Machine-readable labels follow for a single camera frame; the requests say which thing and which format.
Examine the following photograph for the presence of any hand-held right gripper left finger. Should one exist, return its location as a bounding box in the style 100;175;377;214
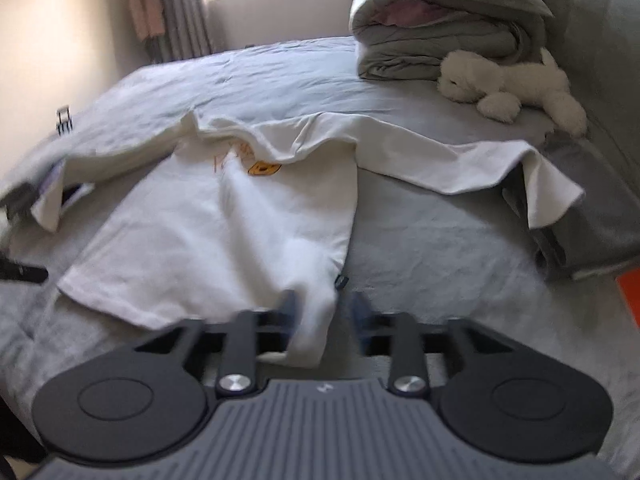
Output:
132;289;301;398

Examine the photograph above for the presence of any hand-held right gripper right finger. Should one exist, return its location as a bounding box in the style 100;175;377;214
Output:
350;291;526;398

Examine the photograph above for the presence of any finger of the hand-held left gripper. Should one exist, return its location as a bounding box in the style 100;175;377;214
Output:
0;257;49;287

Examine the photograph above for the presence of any white long-sleeve shirt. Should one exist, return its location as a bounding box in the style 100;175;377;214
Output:
31;110;586;368

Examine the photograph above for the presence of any folded grey garment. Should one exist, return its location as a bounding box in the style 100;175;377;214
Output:
0;180;38;222

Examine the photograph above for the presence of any folded lilac garment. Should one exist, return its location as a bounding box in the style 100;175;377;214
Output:
42;162;65;197

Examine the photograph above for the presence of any bed with grey sheet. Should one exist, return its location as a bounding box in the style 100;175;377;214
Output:
0;35;640;480

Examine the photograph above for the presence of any crumpled grey garment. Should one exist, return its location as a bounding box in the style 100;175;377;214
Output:
500;132;640;282

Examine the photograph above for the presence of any white plush toy dog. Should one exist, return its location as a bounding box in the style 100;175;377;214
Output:
437;47;589;137

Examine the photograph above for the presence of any orange box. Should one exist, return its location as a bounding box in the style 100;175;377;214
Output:
616;267;640;332

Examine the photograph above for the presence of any folded grey duvet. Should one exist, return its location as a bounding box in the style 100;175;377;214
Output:
349;0;546;82

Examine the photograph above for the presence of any hanging orange-pink jacket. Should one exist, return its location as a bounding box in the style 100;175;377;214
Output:
128;0;167;42

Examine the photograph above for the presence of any grey star-print curtain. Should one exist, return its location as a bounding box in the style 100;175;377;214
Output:
145;0;214;64

